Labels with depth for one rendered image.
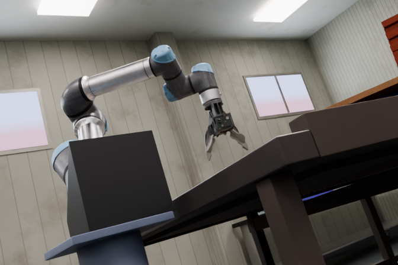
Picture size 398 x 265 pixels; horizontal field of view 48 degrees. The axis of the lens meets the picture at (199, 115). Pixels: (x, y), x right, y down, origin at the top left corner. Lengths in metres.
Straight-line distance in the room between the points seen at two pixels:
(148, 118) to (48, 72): 1.42
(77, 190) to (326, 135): 0.61
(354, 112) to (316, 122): 0.11
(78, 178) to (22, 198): 4.25
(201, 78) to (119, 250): 0.73
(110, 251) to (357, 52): 7.42
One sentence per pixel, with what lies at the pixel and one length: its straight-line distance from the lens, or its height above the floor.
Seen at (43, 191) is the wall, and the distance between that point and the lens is 5.46.
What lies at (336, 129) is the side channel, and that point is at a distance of 0.95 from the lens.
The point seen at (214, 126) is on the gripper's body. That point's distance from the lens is 1.58.
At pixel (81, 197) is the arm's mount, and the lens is 1.14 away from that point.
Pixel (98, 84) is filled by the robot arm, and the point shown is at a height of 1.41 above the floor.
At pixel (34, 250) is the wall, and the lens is 5.32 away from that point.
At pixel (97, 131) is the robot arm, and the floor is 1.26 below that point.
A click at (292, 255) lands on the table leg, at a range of 0.94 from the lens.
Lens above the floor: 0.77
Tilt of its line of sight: 15 degrees up
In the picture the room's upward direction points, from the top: 18 degrees counter-clockwise
